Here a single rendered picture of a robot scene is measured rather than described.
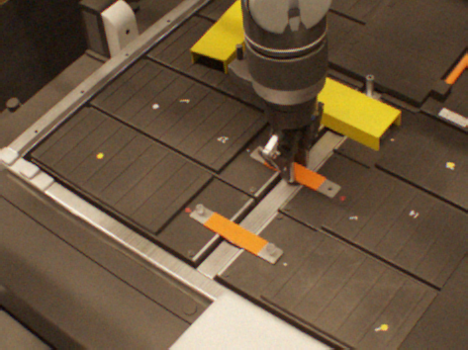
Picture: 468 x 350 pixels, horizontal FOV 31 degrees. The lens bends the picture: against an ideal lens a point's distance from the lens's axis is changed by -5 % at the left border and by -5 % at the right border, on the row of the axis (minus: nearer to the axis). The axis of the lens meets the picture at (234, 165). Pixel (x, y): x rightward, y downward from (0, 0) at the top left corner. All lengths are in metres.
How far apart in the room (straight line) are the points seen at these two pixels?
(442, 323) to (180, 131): 0.53
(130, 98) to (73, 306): 0.49
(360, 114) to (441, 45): 0.24
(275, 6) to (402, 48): 0.51
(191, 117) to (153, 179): 0.14
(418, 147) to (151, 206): 0.41
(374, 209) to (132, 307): 0.40
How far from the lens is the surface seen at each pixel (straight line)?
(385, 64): 1.48
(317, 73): 1.13
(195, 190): 1.30
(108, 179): 1.35
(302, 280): 1.19
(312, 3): 1.05
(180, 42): 1.56
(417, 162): 1.33
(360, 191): 1.28
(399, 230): 1.24
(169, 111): 1.43
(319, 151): 1.36
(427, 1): 1.63
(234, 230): 1.25
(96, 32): 1.72
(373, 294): 1.17
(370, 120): 1.36
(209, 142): 1.37
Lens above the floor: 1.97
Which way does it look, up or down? 47 degrees down
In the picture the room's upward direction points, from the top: 7 degrees counter-clockwise
